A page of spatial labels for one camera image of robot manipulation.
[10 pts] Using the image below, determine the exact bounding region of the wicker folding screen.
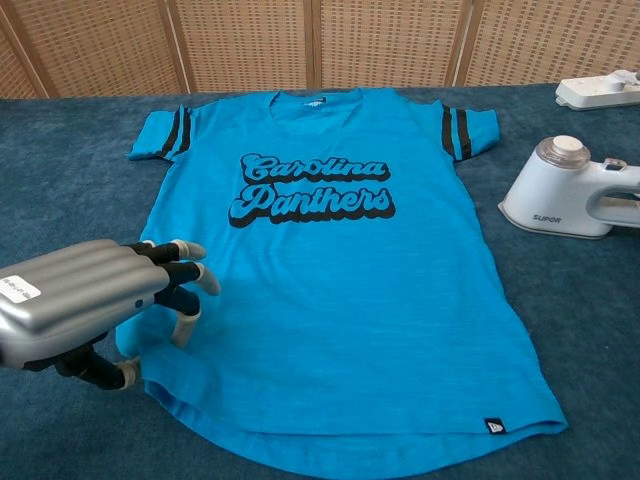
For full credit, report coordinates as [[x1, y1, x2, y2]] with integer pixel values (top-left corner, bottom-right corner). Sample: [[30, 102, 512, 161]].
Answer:
[[0, 0, 640, 100]]

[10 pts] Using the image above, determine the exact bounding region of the white power strip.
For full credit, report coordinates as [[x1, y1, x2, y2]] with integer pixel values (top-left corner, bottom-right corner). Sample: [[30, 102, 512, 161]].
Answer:
[[554, 74, 640, 112]]

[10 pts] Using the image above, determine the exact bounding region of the dark blue table cloth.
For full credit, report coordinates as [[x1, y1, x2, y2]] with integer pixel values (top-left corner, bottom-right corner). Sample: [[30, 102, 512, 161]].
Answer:
[[0, 81, 640, 480]]

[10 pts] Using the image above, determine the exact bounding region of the white power plug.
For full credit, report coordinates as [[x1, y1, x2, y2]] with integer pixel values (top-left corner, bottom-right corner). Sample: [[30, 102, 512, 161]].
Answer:
[[606, 69, 640, 92]]

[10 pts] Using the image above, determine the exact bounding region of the white handheld steam iron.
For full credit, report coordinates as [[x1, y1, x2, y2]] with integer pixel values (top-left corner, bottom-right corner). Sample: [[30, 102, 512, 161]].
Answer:
[[496, 135, 640, 241]]

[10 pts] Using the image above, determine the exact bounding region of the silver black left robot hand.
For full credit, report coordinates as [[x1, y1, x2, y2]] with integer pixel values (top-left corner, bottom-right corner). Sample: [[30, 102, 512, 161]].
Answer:
[[0, 238, 222, 392]]

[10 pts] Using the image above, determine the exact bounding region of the blue Carolina Panthers t-shirt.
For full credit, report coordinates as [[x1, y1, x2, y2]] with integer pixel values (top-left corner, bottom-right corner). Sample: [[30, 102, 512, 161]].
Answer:
[[115, 87, 569, 479]]

